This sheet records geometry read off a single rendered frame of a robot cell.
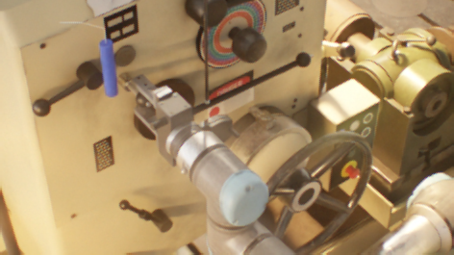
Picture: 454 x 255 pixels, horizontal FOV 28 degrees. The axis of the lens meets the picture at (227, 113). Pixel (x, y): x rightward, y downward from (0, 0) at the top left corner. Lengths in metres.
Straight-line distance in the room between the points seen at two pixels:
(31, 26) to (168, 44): 0.31
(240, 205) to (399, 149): 1.05
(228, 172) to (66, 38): 0.39
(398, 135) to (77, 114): 1.02
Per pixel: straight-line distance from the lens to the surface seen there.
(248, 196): 1.53
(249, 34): 1.84
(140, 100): 1.73
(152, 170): 2.02
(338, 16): 2.61
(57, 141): 1.80
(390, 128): 2.50
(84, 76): 1.70
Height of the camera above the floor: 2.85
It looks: 43 degrees down
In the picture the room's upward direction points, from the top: straight up
